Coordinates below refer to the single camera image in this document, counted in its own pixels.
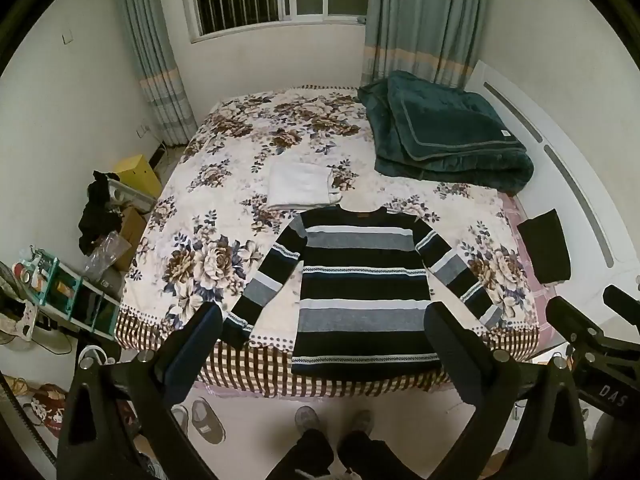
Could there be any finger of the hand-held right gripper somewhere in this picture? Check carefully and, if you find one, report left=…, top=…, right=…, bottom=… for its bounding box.
left=546, top=296, right=608, bottom=357
left=602, top=284, right=640, bottom=318

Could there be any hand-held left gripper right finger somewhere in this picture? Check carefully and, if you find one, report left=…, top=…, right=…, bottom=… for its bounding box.
left=423, top=303, right=590, bottom=480

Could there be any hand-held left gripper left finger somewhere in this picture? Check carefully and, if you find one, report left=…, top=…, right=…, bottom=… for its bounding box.
left=56, top=301, right=224, bottom=480

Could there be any striped knit sweater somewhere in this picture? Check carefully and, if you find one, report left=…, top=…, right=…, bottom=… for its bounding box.
left=222, top=205, right=507, bottom=382

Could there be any pink bed sheet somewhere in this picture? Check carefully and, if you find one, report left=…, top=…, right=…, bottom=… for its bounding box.
left=500, top=192, right=551, bottom=356

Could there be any black folded garment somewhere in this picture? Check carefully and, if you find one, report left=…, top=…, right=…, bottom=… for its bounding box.
left=516, top=208, right=572, bottom=288

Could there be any grey slipper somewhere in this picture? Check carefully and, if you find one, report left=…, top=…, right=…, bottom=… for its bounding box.
left=170, top=404, right=190, bottom=436
left=190, top=397, right=220, bottom=445

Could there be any clear plastic bag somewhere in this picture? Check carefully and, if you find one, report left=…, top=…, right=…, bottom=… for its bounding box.
left=82, top=232, right=132, bottom=281

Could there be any floral bed blanket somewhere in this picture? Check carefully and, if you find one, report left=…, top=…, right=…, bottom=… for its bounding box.
left=114, top=85, right=543, bottom=401

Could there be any brown cardboard box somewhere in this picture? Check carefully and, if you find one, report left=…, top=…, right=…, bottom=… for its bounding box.
left=117, top=206, right=148, bottom=273

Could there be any green storage rack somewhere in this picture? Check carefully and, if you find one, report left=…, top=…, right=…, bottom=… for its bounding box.
left=17, top=252, right=121, bottom=341

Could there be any person's right leg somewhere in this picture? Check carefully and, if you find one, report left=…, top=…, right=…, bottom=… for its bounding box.
left=337, top=409, right=416, bottom=480

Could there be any person's leg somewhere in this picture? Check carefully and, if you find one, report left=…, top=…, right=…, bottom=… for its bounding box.
left=265, top=406, right=335, bottom=480
left=337, top=409, right=416, bottom=480

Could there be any white bed headboard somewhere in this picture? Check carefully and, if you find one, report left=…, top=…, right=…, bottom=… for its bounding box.
left=467, top=60, right=640, bottom=321

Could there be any person's left leg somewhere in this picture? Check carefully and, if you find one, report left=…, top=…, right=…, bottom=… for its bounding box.
left=265, top=406, right=335, bottom=480

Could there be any black crumpled cloth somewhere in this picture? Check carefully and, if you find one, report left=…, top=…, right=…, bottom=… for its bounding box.
left=77, top=171, right=123, bottom=253

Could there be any yellow box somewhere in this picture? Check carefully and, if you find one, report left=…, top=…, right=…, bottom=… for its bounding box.
left=112, top=155, right=163, bottom=198

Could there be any white folded cloth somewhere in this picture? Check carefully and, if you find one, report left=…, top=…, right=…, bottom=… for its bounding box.
left=266, top=161, right=343, bottom=211

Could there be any dark green folded quilt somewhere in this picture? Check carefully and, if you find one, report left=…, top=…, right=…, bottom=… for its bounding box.
left=357, top=70, right=535, bottom=196

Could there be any grey-green curtain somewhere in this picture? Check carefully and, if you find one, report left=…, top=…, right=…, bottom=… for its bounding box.
left=360, top=0, right=493, bottom=88
left=107, top=0, right=198, bottom=148

